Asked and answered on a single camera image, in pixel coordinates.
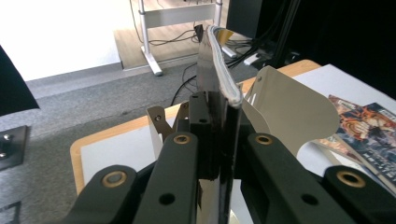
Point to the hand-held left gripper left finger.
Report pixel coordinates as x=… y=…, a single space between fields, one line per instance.
x=202 y=137

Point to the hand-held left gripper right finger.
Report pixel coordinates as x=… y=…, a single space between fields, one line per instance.
x=236 y=143

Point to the beige metal expandable book rack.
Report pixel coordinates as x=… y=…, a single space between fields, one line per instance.
x=289 y=115

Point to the portrait cover magazine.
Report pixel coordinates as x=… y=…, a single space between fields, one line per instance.
x=207 y=68

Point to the dark illustrated flame cover magazine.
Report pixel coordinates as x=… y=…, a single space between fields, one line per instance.
x=367 y=130

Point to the white power strip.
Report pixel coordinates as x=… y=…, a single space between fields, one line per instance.
x=251 y=59

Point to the black computer case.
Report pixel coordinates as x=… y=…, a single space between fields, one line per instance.
x=244 y=15

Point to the black slanted metal stand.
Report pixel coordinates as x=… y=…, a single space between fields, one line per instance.
x=288 y=25

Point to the white desk frame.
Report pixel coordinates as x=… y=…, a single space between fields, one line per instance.
x=174 y=15

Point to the black metal stand with base plate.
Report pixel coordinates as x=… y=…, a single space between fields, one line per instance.
x=12 y=146

